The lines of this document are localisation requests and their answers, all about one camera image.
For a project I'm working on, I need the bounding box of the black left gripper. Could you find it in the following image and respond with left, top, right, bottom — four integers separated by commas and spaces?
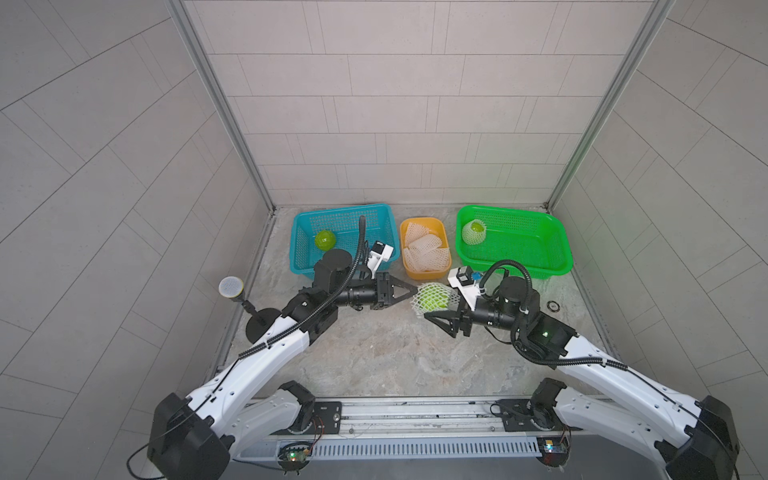
327, 274, 414, 310

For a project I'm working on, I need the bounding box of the white foam net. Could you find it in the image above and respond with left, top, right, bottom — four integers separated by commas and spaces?
411, 282, 461, 317
461, 219, 487, 246

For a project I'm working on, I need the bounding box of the dark green netted custard apple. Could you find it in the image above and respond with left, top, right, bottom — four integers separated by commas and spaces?
418, 284, 451, 312

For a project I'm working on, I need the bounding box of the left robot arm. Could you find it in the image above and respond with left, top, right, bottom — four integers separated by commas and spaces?
141, 215, 418, 479

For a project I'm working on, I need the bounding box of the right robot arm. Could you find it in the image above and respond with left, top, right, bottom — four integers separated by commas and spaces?
423, 260, 740, 479

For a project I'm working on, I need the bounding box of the pile of foam nets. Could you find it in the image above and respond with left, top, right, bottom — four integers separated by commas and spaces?
403, 223, 451, 273

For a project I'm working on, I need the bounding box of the yellow plastic tub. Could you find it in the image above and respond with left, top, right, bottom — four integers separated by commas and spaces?
400, 217, 452, 280

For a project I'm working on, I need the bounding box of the green plastic basket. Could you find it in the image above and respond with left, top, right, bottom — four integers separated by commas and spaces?
456, 205, 574, 279

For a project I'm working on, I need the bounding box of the teal plastic basket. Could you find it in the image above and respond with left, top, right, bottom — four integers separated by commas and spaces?
289, 204, 401, 280

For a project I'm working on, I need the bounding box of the right circuit board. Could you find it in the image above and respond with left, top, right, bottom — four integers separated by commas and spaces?
537, 437, 570, 468

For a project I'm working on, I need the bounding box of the circuit board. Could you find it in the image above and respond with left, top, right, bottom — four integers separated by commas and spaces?
277, 442, 313, 473
537, 437, 570, 468

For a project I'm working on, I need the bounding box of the left circuit board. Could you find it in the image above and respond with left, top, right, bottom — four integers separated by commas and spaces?
277, 442, 313, 473

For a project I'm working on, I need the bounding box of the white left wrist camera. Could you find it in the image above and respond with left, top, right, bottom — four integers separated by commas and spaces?
366, 241, 394, 277

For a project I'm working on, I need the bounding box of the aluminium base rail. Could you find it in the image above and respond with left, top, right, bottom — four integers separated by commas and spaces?
161, 394, 667, 463

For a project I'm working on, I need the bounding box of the aluminium corner post left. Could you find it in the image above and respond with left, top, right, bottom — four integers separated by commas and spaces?
165, 0, 277, 216

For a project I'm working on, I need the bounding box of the aluminium corner post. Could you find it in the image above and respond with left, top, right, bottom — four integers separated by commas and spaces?
165, 0, 277, 216
545, 0, 676, 214

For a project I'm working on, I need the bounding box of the aluminium corner post right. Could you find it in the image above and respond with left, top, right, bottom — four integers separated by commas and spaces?
545, 0, 676, 214

